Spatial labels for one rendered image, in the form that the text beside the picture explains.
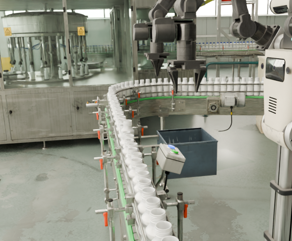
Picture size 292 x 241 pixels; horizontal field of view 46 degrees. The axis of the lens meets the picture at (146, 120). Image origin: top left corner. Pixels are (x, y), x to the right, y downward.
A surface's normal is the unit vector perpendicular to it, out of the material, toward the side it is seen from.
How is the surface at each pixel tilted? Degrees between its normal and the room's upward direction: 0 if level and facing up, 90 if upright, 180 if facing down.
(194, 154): 90
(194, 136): 90
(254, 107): 90
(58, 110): 90
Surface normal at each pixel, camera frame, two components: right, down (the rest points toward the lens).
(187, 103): -0.16, 0.24
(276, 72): -0.99, 0.07
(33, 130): 0.16, 0.25
